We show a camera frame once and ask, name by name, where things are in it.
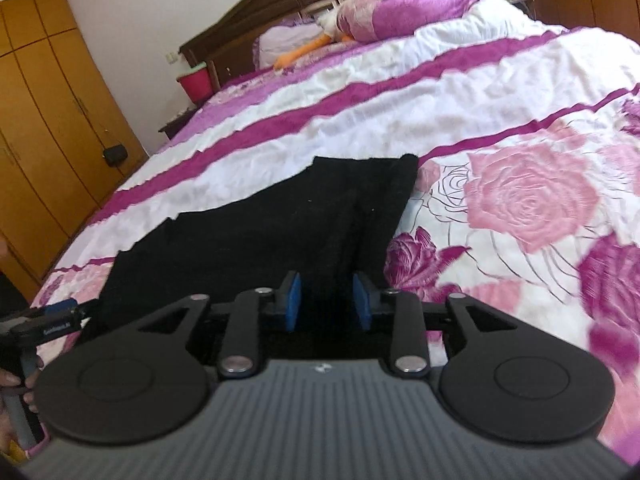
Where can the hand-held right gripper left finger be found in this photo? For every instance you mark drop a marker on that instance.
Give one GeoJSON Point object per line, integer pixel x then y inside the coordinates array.
{"type": "Point", "coordinates": [291, 302]}

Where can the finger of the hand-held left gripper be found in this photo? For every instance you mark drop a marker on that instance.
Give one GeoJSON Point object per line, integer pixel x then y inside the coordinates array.
{"type": "Point", "coordinates": [60, 306]}

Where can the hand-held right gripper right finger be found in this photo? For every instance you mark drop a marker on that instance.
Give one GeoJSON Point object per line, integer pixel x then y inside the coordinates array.
{"type": "Point", "coordinates": [362, 302]}

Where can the black button cardigan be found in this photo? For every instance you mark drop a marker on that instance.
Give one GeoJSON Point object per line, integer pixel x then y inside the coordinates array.
{"type": "Point", "coordinates": [300, 220]}

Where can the person's left hand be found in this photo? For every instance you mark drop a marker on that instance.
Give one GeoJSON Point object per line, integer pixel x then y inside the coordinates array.
{"type": "Point", "coordinates": [12, 384]}

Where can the small black pouch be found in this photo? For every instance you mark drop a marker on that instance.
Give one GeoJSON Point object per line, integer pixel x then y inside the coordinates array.
{"type": "Point", "coordinates": [115, 155]}

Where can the wooden wardrobe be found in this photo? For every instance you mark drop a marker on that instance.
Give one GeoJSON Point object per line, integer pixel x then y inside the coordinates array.
{"type": "Point", "coordinates": [50, 110]}

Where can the dark wooden nightstand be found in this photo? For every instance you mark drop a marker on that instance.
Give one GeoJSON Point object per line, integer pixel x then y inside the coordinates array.
{"type": "Point", "coordinates": [172, 127]}

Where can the purple floral bedspread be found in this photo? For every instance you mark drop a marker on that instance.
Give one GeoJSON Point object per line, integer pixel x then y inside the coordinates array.
{"type": "Point", "coordinates": [450, 110]}

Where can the red plastic bucket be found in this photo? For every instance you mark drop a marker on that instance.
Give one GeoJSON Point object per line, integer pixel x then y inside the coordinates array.
{"type": "Point", "coordinates": [196, 85]}

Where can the white duck plush toy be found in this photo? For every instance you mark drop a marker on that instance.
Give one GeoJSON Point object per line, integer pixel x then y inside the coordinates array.
{"type": "Point", "coordinates": [300, 52]}

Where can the lilac pillow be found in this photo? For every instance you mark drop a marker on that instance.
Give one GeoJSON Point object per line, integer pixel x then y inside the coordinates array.
{"type": "Point", "coordinates": [285, 42]}

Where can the dark wooden headboard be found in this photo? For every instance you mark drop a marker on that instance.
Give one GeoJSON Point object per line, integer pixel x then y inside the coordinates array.
{"type": "Point", "coordinates": [235, 25]}

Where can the folded purple patchwork quilt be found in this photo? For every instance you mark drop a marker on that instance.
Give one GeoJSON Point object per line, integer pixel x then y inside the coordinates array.
{"type": "Point", "coordinates": [400, 15]}

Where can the white wall socket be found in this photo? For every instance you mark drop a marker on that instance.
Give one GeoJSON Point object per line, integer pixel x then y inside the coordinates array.
{"type": "Point", "coordinates": [173, 56]}

